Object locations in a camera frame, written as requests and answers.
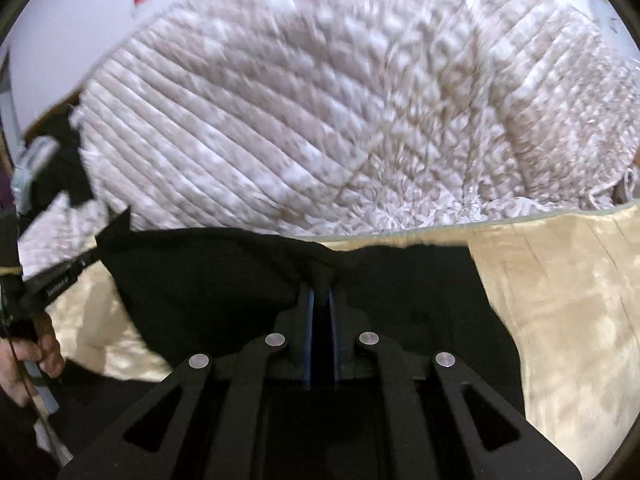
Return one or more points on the beige floral quilted comforter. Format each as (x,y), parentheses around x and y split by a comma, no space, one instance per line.
(347,117)

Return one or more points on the black clothes pile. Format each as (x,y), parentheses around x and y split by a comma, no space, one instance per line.
(64,172)

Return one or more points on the black pants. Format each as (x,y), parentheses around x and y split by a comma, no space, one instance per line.
(212,291)

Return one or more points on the light blue garment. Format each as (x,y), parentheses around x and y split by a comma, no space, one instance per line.
(31,164)

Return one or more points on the golden satin bed sheet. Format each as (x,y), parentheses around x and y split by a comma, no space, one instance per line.
(567,287)

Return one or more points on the person's left hand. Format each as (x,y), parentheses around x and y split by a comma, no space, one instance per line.
(45,353)

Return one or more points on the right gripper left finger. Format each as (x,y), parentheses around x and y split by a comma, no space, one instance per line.
(212,419)

